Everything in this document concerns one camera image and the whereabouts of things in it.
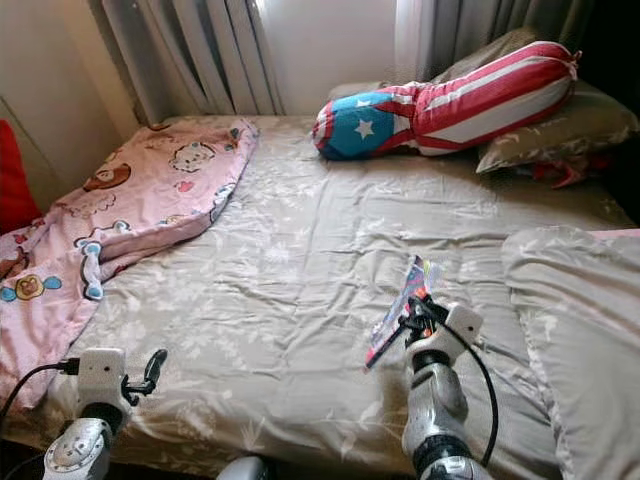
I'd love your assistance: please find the colourful comic book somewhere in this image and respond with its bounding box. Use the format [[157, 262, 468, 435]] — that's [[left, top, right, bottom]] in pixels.
[[365, 254, 439, 369]]

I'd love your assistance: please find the bed with grey floral sheet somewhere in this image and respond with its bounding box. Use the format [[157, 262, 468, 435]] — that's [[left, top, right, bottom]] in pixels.
[[0, 112, 640, 480]]

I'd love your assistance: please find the grey robot leg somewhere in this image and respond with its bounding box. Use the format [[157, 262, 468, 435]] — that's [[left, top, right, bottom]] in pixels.
[[215, 456, 269, 480]]

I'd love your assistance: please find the grey floral quilt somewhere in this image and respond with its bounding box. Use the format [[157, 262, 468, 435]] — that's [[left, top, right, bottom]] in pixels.
[[500, 225, 640, 480]]

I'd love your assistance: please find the pink cartoon print blanket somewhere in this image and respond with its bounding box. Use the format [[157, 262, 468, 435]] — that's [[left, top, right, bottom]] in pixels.
[[0, 115, 259, 411]]

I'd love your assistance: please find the red cloth piece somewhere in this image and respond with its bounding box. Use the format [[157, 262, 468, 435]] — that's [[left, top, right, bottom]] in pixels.
[[525, 155, 606, 189]]

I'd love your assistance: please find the star and stripes bolster pillow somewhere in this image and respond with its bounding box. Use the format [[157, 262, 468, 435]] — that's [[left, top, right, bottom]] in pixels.
[[312, 40, 581, 161]]

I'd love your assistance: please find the red folded foam mattress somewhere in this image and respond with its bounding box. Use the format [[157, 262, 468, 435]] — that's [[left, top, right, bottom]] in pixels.
[[0, 118, 41, 236]]

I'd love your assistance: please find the grey pleated curtain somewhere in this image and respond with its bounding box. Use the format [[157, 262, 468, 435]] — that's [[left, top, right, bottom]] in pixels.
[[88, 0, 283, 126], [395, 0, 591, 86]]

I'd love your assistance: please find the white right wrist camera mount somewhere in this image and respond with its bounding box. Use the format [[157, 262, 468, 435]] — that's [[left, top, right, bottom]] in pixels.
[[435, 302, 486, 348]]

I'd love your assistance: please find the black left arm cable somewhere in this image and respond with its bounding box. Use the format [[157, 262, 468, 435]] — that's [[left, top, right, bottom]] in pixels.
[[0, 358, 81, 480]]

